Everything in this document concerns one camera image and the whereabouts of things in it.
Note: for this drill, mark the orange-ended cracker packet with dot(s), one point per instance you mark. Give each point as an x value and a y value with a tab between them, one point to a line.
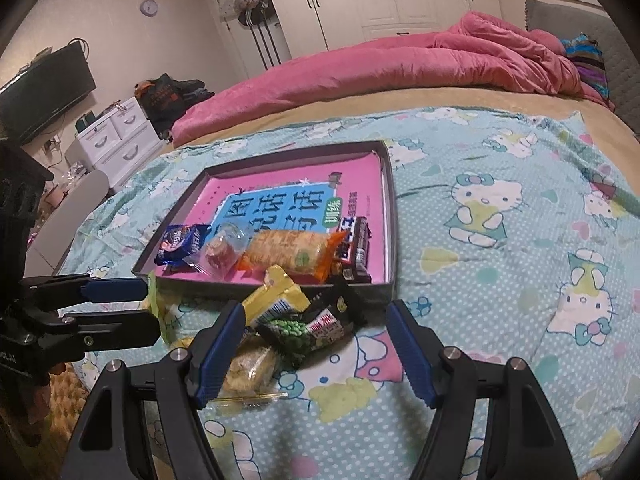
290	250

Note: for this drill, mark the dark chocolate bar packet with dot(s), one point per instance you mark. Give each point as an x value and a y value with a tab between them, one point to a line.
357	250

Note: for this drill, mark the pink book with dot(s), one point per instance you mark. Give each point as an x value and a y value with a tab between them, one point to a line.
260	175

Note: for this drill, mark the yellow snack packet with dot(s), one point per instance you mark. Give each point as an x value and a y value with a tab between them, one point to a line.
277	295

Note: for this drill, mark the small green-wrapped pastry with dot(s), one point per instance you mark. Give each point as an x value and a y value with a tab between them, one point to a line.
156	305

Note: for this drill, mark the striped pillow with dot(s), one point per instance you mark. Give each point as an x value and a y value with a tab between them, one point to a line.
585	60

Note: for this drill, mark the white drawer cabinet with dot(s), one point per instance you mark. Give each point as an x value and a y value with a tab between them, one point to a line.
115	135

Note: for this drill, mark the pink quilt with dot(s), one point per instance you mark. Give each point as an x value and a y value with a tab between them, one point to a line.
375	60

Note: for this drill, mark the round wall clock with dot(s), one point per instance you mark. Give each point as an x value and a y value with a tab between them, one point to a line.
149	7

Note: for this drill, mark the blue cookie packet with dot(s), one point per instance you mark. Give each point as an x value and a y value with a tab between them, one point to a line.
177	245

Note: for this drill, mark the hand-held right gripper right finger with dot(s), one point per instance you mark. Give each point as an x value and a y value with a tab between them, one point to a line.
412	355

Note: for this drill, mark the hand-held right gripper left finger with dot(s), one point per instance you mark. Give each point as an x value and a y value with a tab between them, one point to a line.
220	355

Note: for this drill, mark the printed blue blanket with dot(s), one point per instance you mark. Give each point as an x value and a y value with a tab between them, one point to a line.
500	285

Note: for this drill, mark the yellow fluffy rug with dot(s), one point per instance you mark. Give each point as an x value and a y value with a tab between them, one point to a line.
70	410

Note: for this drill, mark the beige bed sheet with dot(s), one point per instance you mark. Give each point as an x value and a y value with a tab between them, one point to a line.
350	105

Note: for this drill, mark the black television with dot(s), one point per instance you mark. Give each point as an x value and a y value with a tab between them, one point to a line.
45	90

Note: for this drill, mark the clear round cookie packet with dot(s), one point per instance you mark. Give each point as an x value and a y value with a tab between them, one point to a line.
220	252

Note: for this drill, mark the black pea snack packet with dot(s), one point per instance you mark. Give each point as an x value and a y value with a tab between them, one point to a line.
310	330

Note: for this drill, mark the dark clothes pile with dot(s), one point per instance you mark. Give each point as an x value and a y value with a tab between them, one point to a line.
170	95

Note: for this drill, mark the grey cardboard box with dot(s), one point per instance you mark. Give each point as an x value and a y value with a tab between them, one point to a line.
391	240

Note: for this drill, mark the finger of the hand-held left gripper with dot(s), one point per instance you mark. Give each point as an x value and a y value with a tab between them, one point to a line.
115	330
115	290

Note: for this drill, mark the clear-wrapped round pastry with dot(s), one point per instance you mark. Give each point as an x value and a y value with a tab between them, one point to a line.
250	367

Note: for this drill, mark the hanging bags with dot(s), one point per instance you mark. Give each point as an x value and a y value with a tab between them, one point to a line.
247	0

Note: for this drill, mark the grey headboard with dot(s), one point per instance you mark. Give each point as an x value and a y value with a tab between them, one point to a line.
600	35

